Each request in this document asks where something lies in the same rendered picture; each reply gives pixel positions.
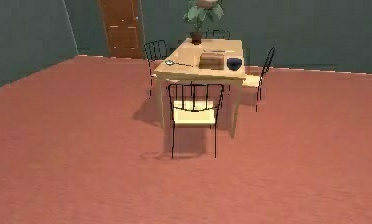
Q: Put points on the light wooden dining table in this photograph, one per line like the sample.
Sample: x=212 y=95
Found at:
x=184 y=63

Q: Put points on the silver spoon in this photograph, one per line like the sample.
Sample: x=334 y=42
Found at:
x=175 y=63

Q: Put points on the tan bread loaf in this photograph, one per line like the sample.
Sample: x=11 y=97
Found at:
x=211 y=61

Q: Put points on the thin pale pencil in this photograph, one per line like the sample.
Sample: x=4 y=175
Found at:
x=214 y=51

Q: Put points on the dark blue bowl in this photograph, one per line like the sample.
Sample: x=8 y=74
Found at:
x=234 y=63

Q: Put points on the green house plant brown pot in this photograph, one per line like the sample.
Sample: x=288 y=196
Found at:
x=202 y=13

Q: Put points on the brown wooden room door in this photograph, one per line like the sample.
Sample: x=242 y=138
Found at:
x=122 y=28

